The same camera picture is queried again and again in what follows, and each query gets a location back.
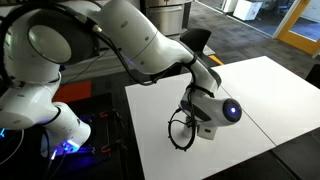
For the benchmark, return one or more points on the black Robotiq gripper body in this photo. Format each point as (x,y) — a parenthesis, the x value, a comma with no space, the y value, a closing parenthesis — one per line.
(195,121)

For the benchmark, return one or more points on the white storage box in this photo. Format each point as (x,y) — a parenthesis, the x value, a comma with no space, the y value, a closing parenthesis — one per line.
(247,9)

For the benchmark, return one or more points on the orange framed door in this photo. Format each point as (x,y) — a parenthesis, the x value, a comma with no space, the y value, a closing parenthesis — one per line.
(293,33)

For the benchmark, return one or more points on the small white box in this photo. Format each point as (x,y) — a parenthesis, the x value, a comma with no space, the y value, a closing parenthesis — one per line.
(230,5)

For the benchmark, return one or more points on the orange floor mat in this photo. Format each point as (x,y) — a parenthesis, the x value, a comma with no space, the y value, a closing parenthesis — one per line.
(72,91)

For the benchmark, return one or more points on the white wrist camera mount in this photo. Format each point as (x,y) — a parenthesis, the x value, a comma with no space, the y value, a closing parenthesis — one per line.
(206,131)

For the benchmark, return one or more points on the black office chair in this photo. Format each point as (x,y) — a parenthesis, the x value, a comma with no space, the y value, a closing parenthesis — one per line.
(314,77)
(196,38)

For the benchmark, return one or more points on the yellow floor tape strip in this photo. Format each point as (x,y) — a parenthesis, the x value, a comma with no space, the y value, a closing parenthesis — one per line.
(216,60)

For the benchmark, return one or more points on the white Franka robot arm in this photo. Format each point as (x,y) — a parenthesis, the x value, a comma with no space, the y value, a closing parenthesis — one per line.
(133,30)

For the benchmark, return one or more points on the black robot stand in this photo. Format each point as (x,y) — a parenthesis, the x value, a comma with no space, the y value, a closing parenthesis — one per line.
(100,133)

